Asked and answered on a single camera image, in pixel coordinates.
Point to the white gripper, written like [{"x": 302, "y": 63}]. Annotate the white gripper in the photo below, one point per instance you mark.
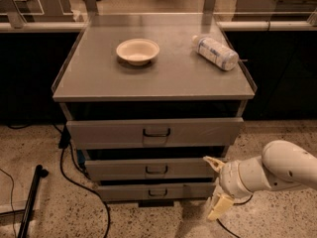
[{"x": 228, "y": 178}]

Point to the grey bottom drawer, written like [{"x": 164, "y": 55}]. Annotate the grey bottom drawer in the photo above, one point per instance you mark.
[{"x": 137, "y": 192}]

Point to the grey drawer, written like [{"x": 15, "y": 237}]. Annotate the grey drawer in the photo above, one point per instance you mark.
[
  {"x": 190, "y": 168},
  {"x": 154, "y": 133},
  {"x": 137, "y": 192}
]

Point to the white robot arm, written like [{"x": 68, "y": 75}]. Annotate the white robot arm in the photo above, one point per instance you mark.
[{"x": 281, "y": 166}]

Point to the grey middle drawer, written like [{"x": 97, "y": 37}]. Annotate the grey middle drawer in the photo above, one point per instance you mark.
[{"x": 190, "y": 168}]

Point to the grey top drawer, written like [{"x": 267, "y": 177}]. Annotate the grey top drawer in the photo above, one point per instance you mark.
[{"x": 154, "y": 133}]

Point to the grey drawer cabinet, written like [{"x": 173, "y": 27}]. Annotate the grey drawer cabinet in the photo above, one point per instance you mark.
[{"x": 95, "y": 84}]

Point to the clear plastic water bottle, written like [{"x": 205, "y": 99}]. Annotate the clear plastic water bottle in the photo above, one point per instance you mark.
[{"x": 216, "y": 52}]

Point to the white paper bowl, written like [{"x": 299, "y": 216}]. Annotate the white paper bowl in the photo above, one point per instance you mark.
[{"x": 138, "y": 51}]

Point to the black metal stand leg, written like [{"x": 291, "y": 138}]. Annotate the black metal stand leg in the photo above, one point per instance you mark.
[{"x": 39, "y": 174}]

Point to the white horizontal rail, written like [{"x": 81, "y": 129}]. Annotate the white horizontal rail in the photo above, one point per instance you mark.
[{"x": 49, "y": 27}]

